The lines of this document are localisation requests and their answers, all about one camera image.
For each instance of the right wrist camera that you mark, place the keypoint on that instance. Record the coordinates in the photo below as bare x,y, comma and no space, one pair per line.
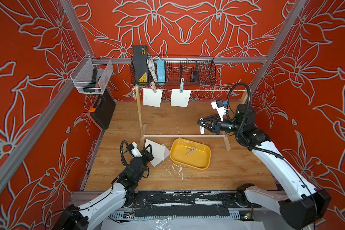
220,106

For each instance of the yellow plastic tray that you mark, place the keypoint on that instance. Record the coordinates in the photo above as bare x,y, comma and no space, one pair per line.
200,159

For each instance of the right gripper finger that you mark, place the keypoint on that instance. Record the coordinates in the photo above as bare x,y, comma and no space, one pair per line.
209,119
207,128

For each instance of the clear mesh wall bin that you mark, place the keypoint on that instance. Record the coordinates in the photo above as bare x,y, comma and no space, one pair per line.
92,75

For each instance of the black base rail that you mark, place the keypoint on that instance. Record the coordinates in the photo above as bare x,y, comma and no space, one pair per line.
188,204

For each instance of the white clothespin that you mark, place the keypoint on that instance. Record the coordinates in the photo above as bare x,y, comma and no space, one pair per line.
202,130

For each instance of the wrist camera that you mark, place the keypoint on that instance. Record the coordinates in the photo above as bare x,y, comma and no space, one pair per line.
220,106
133,150

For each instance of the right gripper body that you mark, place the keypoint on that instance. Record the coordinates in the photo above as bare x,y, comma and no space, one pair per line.
229,126

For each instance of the black orange tool case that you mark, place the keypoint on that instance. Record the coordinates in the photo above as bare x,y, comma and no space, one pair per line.
101,112

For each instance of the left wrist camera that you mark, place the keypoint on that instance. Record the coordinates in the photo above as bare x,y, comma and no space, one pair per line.
133,150

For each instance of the light blue power bank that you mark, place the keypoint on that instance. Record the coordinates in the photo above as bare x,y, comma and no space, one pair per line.
161,71

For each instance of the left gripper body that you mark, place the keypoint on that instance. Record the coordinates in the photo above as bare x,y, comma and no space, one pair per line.
143,165

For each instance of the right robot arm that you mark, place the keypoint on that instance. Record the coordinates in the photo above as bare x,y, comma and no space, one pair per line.
302,203

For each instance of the wooden drying rack frame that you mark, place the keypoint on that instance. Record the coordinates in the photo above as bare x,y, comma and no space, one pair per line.
143,127

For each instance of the black wire wall basket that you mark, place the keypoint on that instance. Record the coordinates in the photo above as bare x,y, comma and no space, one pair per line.
177,67

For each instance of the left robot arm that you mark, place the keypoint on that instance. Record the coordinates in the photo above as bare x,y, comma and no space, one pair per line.
89,215

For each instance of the black box yellow label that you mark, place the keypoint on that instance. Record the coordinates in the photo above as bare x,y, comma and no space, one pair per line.
141,70

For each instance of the teal clothespin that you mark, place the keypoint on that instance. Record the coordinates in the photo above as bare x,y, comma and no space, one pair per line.
181,90

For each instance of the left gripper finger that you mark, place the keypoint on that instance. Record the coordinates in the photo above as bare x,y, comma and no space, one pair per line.
149,147
145,153

